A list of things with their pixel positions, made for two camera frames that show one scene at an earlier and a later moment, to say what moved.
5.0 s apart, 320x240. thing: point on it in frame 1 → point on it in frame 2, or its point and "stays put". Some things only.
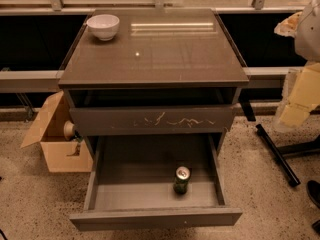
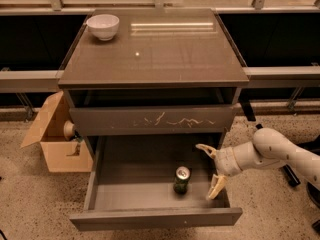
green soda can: [181, 181] stays put
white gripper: [309, 34] → [226, 162]
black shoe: [313, 189] stays put
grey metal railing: [50, 80] stays put
